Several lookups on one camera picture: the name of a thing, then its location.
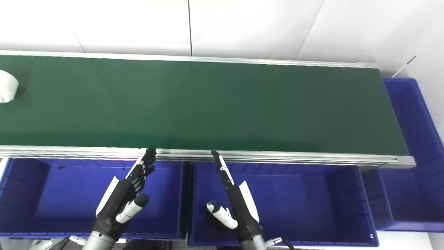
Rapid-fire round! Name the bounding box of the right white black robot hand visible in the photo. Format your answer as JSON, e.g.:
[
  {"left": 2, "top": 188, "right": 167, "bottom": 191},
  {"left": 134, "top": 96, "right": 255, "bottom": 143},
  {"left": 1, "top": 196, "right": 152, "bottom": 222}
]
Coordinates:
[{"left": 206, "top": 150, "right": 264, "bottom": 242}]

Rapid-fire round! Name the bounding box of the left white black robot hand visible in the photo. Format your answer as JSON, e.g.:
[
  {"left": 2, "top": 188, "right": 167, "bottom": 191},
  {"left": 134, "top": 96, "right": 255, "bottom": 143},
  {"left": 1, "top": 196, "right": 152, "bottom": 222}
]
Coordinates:
[{"left": 92, "top": 147, "right": 157, "bottom": 241}]

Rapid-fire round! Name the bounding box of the blue plastic bin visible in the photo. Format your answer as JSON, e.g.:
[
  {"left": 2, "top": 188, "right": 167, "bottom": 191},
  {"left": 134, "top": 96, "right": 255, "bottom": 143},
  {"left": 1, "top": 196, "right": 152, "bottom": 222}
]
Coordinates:
[
  {"left": 187, "top": 161, "right": 379, "bottom": 248},
  {"left": 361, "top": 78, "right": 444, "bottom": 233},
  {"left": 0, "top": 158, "right": 185, "bottom": 241}
]

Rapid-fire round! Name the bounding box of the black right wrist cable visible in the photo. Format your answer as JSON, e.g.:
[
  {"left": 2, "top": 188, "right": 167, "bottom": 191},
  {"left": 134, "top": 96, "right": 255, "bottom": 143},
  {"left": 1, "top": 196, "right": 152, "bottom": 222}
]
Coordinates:
[{"left": 265, "top": 237, "right": 296, "bottom": 250}]

